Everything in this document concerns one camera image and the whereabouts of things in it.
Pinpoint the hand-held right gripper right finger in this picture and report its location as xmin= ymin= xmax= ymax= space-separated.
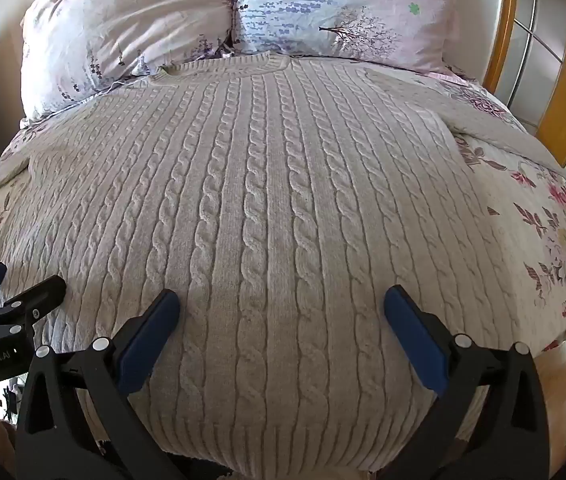
xmin=378 ymin=285 xmax=551 ymax=480

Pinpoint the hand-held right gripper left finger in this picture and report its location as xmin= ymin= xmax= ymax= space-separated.
xmin=15 ymin=289 xmax=186 ymax=480

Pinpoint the cream cable knit sweater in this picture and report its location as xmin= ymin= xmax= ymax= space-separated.
xmin=0 ymin=52 xmax=536 ymax=476

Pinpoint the floral bed sheet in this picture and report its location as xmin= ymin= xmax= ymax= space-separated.
xmin=0 ymin=72 xmax=566 ymax=356

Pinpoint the white door panel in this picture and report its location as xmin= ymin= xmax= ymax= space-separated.
xmin=505 ymin=0 xmax=566 ymax=133

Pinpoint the pink and blue floral pillow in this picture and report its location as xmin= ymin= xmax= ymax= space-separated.
xmin=232 ymin=0 xmax=464 ymax=75

